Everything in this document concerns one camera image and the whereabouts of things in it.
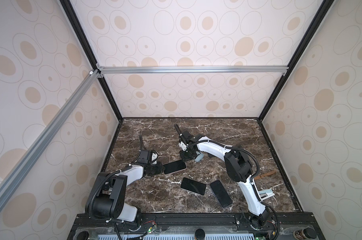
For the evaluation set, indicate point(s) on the black base frame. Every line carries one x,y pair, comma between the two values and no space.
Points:
222,226

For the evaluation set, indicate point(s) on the middle black phone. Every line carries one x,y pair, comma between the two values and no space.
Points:
193,186

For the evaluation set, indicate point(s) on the white stapler tool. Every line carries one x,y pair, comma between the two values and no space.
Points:
265,194

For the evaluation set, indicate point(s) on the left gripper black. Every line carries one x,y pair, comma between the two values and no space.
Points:
159,170

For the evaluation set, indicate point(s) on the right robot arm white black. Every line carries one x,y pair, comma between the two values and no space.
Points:
241,166

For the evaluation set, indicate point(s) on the diagonal aluminium rail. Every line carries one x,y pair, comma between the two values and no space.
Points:
29,159

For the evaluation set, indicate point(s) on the black button right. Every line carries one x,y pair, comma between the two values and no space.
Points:
308,233

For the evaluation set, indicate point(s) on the blue phone black screen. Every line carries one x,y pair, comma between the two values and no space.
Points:
173,167

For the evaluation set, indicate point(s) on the horizontal aluminium rail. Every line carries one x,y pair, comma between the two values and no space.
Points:
194,70

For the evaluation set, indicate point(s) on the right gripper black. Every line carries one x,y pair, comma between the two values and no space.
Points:
181,155

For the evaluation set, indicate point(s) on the black round knob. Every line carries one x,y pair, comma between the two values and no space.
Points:
199,234

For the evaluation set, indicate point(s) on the right black phone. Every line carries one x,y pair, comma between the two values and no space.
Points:
221,194

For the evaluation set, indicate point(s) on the light blue phone case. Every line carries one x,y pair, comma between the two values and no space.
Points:
199,157

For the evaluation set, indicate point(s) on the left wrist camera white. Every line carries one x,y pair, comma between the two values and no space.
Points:
147,157

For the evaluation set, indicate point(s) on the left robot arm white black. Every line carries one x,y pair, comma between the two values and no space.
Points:
107,198

